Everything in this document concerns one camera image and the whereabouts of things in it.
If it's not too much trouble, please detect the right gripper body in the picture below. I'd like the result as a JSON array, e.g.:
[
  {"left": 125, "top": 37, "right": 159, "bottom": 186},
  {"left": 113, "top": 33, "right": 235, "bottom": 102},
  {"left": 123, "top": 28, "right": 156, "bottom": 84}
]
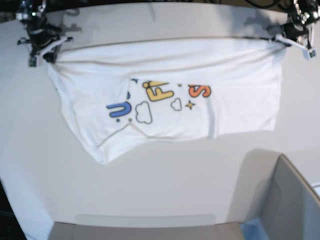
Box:
[{"left": 17, "top": 26, "right": 74, "bottom": 57}]

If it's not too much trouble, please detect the grey cardboard box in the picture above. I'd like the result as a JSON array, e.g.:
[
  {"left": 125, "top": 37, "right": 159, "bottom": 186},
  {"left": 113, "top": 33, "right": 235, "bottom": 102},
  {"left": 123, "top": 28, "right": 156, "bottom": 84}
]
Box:
[{"left": 226, "top": 149, "right": 320, "bottom": 240}]

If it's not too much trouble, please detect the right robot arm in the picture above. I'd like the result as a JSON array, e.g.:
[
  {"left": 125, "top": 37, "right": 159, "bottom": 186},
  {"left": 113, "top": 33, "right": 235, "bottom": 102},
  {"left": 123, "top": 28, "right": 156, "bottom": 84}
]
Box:
[{"left": 15, "top": 0, "right": 73, "bottom": 68}]

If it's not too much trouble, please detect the white t-shirt with print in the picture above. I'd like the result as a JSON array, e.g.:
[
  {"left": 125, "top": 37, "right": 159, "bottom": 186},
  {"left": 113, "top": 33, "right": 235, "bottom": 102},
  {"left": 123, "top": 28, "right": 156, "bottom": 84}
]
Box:
[{"left": 48, "top": 38, "right": 286, "bottom": 165}]

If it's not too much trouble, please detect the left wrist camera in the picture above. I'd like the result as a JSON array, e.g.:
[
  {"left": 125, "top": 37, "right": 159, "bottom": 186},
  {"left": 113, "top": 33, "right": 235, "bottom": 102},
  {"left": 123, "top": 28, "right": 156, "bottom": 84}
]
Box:
[{"left": 303, "top": 48, "right": 318, "bottom": 61}]

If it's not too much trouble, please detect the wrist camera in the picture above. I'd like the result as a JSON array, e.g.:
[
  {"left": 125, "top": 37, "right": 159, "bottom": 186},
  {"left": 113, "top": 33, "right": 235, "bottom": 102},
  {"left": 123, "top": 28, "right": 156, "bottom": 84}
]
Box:
[
  {"left": 303, "top": 48, "right": 318, "bottom": 61},
  {"left": 28, "top": 56, "right": 37, "bottom": 68}
]

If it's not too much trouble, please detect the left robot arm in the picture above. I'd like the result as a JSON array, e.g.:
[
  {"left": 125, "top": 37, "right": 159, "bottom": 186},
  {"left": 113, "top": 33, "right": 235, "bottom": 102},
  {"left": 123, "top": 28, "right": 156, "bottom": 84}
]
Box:
[{"left": 246, "top": 0, "right": 320, "bottom": 51}]

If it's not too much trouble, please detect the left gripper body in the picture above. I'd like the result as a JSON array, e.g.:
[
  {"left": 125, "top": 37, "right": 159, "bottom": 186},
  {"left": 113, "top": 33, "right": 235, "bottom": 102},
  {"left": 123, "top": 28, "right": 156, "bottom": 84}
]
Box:
[{"left": 269, "top": 23, "right": 313, "bottom": 49}]

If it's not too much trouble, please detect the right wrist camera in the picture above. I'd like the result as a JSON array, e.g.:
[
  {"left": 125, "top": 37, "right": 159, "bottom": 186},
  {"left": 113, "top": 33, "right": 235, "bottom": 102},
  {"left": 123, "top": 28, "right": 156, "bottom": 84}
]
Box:
[{"left": 28, "top": 56, "right": 37, "bottom": 68}]

